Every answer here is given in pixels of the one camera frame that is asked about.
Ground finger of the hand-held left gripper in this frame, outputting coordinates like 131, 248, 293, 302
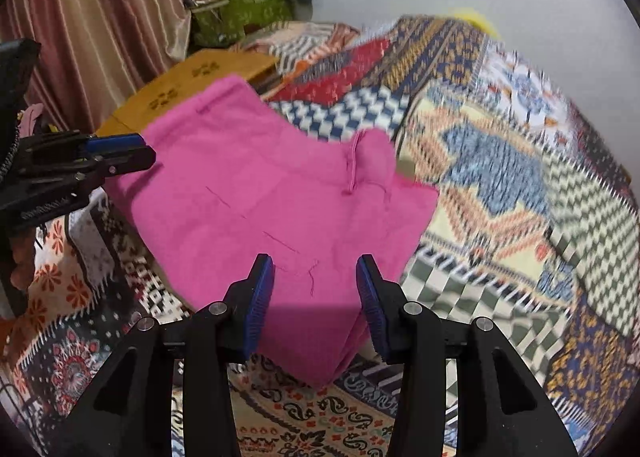
22, 132, 147, 164
0, 147, 157, 231

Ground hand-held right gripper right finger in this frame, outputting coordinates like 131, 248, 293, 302
356, 254, 578, 457

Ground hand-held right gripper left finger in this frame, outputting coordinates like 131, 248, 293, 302
50, 253, 275, 457

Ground pink pants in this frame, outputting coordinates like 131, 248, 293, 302
105, 76, 441, 390

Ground wooden headboard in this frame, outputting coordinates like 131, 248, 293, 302
95, 49, 278, 138

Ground striped brown curtain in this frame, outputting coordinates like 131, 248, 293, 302
0, 0, 201, 132

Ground green patterned bag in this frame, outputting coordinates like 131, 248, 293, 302
190, 0, 296, 48

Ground patchwork printed bedspread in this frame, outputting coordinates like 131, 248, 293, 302
0, 14, 636, 457

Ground yellow object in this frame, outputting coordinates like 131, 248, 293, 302
452, 7, 501, 38

